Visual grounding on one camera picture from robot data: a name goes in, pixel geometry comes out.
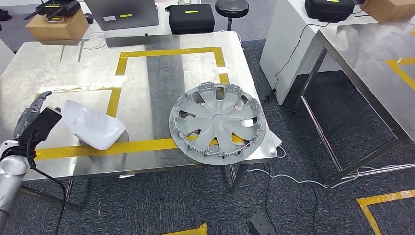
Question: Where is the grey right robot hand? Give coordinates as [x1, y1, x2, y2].
[246, 211, 277, 235]

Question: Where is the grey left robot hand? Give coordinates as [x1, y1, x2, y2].
[13, 91, 62, 140]

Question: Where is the white curved shell part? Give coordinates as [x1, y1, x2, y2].
[61, 99, 126, 151]

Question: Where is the grey wheel hub cover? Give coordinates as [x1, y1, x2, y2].
[168, 81, 267, 166]

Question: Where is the steel workbench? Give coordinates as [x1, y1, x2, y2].
[0, 31, 283, 212]

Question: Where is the cardboard box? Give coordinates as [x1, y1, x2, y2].
[360, 0, 415, 24]
[25, 9, 90, 42]

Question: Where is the black device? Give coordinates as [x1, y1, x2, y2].
[0, 8, 14, 22]

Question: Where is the black remote controller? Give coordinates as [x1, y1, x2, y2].
[24, 0, 81, 22]

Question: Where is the grey laptop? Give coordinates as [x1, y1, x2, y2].
[83, 0, 160, 31]

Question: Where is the white desk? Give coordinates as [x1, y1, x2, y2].
[79, 0, 239, 37]

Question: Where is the black carry case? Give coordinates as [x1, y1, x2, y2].
[168, 3, 216, 35]
[304, 0, 356, 23]

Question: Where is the steel table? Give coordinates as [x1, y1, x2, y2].
[293, 19, 415, 188]

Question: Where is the black round stool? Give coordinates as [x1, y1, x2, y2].
[215, 0, 250, 32]

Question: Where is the black cable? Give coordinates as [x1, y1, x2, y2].
[263, 162, 272, 224]
[264, 0, 372, 104]
[308, 181, 320, 235]
[26, 136, 68, 235]

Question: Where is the yellow tape frame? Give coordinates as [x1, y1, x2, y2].
[34, 47, 230, 160]

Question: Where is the white cable coil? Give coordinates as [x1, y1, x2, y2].
[79, 31, 109, 51]

